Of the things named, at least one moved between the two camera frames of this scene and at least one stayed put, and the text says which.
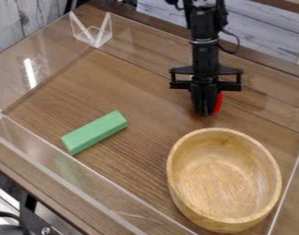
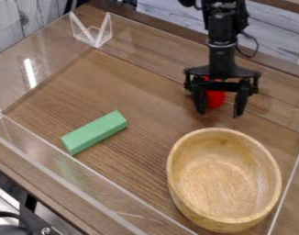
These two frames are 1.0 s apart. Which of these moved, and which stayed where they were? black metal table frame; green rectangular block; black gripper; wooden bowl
Moved: black gripper
Stayed: green rectangular block; wooden bowl; black metal table frame
